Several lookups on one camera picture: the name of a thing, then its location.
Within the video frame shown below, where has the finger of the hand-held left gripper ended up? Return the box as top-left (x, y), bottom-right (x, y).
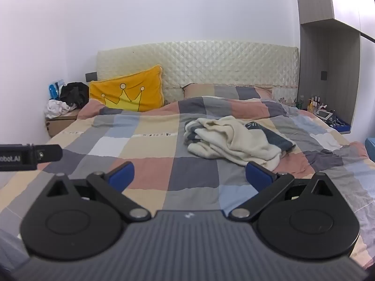
top-left (37, 144), bottom-right (63, 163)

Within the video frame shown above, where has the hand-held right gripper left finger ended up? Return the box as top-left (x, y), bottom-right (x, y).
top-left (44, 162), bottom-right (151, 221)

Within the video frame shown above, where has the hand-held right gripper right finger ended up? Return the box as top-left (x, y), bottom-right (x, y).
top-left (229, 162), bottom-right (336, 221)

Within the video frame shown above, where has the cream sweater with blue-grey stripes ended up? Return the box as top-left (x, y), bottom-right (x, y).
top-left (184, 116), bottom-right (296, 172)

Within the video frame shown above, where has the brown nightstand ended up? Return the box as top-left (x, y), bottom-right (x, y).
top-left (45, 108), bottom-right (81, 138)

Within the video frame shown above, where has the white crumpled clothing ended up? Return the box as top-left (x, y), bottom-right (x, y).
top-left (45, 99), bottom-right (77, 119)

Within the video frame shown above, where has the blue packet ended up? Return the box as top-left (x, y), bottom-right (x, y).
top-left (49, 79), bottom-right (66, 100)

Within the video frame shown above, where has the black crumpled clothing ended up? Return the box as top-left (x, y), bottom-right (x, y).
top-left (59, 82), bottom-right (90, 109)

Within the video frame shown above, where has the patchwork checked duvet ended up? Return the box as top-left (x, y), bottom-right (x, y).
top-left (0, 95), bottom-right (375, 273)

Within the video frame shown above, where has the yellow crown print pillow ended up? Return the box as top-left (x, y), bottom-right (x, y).
top-left (89, 64), bottom-right (165, 112)

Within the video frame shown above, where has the small white tablet device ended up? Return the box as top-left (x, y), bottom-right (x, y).
top-left (316, 109), bottom-right (334, 121)

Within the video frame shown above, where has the patchwork checked pillow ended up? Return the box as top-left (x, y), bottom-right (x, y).
top-left (183, 83), bottom-right (274, 101)

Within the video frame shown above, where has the blue tray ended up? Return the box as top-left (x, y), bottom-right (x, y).
top-left (330, 121), bottom-right (351, 134)

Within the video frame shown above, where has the blue box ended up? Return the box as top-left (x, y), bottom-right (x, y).
top-left (365, 137), bottom-right (375, 163)

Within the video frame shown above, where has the cream quilted headboard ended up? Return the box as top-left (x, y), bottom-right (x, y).
top-left (96, 40), bottom-right (300, 107)

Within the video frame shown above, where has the grey wardrobe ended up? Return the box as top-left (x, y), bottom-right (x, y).
top-left (294, 0), bottom-right (375, 161)

